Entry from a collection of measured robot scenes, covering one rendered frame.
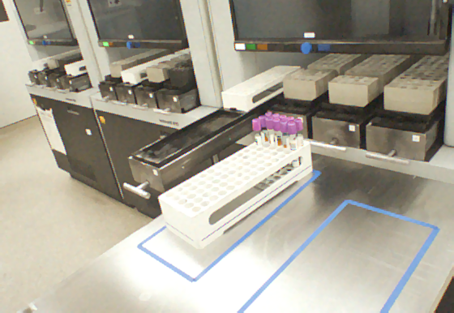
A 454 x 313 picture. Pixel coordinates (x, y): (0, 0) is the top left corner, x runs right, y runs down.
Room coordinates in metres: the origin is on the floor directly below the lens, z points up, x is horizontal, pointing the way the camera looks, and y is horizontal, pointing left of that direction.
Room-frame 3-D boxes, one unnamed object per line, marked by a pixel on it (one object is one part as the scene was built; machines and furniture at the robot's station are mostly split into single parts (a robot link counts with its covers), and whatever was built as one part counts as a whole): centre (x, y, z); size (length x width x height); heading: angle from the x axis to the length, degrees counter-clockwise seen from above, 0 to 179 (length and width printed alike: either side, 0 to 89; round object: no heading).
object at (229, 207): (0.63, -0.02, 0.85); 0.30 x 0.10 x 0.06; 127
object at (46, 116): (2.43, 1.11, 0.43); 0.27 x 0.02 x 0.36; 43
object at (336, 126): (1.14, -0.52, 0.78); 0.73 x 0.14 x 0.09; 133
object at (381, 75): (1.05, -0.42, 0.85); 0.12 x 0.02 x 0.06; 42
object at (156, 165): (1.10, -0.02, 0.78); 0.73 x 0.14 x 0.09; 133
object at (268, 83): (1.22, -0.15, 0.83); 0.30 x 0.10 x 0.06; 133
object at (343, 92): (0.99, -0.35, 0.85); 0.12 x 0.02 x 0.06; 42
